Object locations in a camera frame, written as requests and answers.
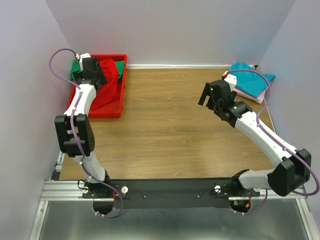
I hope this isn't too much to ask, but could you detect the red t shirt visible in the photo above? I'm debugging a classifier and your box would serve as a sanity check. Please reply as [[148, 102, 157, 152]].
[[90, 58, 119, 111]]

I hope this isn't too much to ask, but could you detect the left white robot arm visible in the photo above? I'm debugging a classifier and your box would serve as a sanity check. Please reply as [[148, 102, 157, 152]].
[[54, 53, 112, 198]]

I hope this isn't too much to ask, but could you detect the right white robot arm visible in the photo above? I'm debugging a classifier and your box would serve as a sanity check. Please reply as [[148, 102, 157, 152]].
[[198, 79, 312, 197]]

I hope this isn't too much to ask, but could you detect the green t shirt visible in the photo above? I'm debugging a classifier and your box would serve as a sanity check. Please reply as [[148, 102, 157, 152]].
[[70, 58, 125, 82]]

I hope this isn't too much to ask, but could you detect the folded pink t shirt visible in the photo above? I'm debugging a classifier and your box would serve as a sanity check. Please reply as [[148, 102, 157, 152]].
[[233, 87, 269, 103]]

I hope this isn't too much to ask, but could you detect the folded white t shirt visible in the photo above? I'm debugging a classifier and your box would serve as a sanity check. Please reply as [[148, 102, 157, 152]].
[[251, 95, 265, 104]]

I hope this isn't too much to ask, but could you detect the red plastic bin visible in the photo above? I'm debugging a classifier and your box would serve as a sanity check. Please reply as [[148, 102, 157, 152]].
[[64, 54, 127, 119]]

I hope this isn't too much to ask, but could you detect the folded teal t shirt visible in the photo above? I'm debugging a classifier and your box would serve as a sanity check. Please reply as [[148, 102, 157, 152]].
[[228, 61, 276, 98]]

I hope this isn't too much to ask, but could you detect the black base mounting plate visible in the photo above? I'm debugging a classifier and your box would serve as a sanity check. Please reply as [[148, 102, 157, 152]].
[[77, 177, 260, 214]]

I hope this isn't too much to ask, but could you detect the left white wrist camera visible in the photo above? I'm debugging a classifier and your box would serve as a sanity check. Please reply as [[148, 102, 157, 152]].
[[75, 53, 91, 71]]

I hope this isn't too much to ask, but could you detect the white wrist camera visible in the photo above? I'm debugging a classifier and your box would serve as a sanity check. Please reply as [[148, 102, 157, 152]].
[[222, 71, 237, 91], [75, 53, 91, 71]]

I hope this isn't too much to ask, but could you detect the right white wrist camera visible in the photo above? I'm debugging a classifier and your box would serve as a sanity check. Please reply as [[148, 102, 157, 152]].
[[222, 71, 237, 91]]

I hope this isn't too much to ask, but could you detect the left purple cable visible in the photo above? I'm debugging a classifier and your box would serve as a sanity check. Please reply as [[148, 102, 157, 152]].
[[48, 47, 125, 219]]

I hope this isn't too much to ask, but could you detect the purple cable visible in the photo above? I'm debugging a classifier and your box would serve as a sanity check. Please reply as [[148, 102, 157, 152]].
[[48, 47, 125, 219], [226, 69, 320, 216]]

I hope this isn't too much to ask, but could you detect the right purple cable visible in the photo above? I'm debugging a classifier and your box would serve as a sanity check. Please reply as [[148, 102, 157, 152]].
[[226, 69, 320, 216]]

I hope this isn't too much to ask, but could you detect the aluminium frame rail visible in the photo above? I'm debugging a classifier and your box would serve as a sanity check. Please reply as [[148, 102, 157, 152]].
[[29, 147, 320, 240]]

